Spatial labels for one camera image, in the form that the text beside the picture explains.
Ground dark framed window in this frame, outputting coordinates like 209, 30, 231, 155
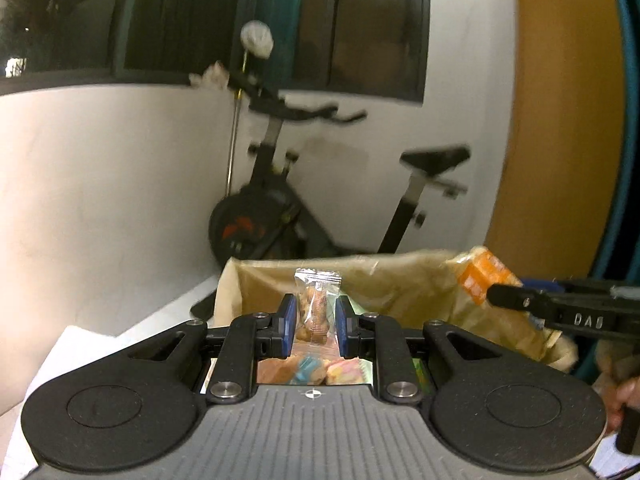
0, 0, 432, 106

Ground black exercise bike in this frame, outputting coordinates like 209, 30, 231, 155
207, 67, 471, 273

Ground orange and white snack packet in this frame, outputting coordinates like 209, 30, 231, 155
447, 245, 526, 311

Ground wooden door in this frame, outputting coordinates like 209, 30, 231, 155
485, 0, 626, 282

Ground cardboard box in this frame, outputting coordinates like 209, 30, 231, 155
214, 246, 581, 376

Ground thin metal pole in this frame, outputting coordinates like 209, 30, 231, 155
226, 50, 251, 197

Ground small clear snack packet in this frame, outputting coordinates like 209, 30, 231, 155
294, 267, 342, 346

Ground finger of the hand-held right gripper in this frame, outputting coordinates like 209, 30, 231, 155
486, 282, 557, 331

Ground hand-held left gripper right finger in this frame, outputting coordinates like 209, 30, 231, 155
335, 294, 506, 405

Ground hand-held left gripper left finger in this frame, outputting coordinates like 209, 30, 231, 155
127, 292, 298, 406

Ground person's right hand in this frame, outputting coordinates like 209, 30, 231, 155
595, 340, 640, 429

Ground crumpled white cloth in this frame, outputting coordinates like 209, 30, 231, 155
189, 60, 230, 89

